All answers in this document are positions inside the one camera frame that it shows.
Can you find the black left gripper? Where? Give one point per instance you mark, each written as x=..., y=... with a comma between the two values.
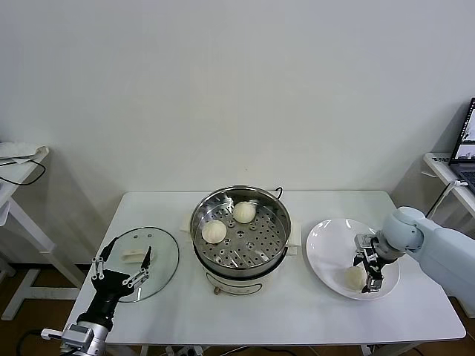
x=107, y=289

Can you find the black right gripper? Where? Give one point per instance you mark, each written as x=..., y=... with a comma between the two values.
x=375, y=256

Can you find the white steamed baozi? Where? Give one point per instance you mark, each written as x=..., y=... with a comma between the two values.
x=214, y=232
x=352, y=279
x=244, y=212

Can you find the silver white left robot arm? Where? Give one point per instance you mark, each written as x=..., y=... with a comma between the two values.
x=94, y=341

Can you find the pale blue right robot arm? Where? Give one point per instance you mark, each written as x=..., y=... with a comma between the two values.
x=404, y=230

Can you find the stainless steel steamer basket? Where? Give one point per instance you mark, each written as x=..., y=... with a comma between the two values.
x=259, y=237

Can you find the large white round plate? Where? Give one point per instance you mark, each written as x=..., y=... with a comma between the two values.
x=326, y=259

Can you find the round glass pot lid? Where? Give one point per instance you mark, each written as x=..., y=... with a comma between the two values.
x=167, y=244

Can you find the white electric cooking pot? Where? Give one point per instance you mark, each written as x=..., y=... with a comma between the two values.
x=237, y=283

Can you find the white side table with laptop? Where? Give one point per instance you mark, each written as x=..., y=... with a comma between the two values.
x=436, y=170

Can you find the white side table with cloth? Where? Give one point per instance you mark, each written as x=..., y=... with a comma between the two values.
x=18, y=174

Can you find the white folded cloth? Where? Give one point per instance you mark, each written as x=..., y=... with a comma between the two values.
x=18, y=150

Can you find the dark grey open laptop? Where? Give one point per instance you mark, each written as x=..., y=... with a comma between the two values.
x=465, y=130

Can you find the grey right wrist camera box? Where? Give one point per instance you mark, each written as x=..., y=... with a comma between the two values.
x=365, y=239

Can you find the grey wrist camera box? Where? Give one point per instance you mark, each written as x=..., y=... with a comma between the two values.
x=76, y=332
x=365, y=239

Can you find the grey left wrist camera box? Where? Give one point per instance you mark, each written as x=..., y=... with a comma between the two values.
x=76, y=332

